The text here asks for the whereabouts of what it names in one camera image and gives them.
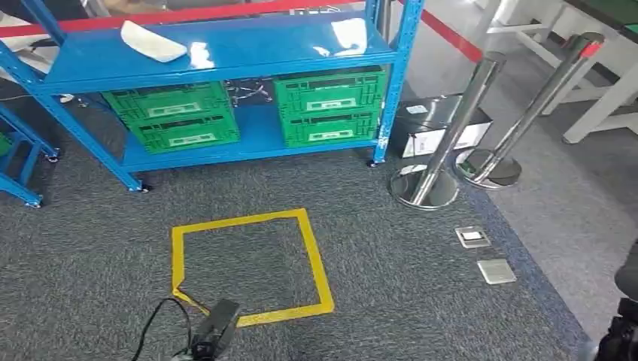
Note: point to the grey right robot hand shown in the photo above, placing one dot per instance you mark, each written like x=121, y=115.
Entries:
x=629, y=279

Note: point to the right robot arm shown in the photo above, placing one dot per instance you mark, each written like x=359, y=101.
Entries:
x=620, y=334

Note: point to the steel floor socket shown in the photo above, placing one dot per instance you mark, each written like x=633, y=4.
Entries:
x=472, y=237
x=496, y=272

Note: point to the white table with green top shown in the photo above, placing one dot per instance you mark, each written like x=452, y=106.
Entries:
x=598, y=99

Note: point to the black box with white labels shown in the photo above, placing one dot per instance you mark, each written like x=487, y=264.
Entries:
x=428, y=117

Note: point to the yellow tape square, torn corner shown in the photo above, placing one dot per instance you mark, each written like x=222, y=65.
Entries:
x=316, y=259

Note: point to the office chair base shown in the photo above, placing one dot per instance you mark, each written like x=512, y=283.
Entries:
x=249, y=93

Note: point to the blue metal shelf rack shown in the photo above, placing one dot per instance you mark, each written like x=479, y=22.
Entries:
x=27, y=149
x=224, y=55

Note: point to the white plastic shell part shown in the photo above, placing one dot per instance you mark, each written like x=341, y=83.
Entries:
x=152, y=44

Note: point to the steel barrier post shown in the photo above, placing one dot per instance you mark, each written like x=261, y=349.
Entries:
x=384, y=20
x=462, y=114
x=543, y=99

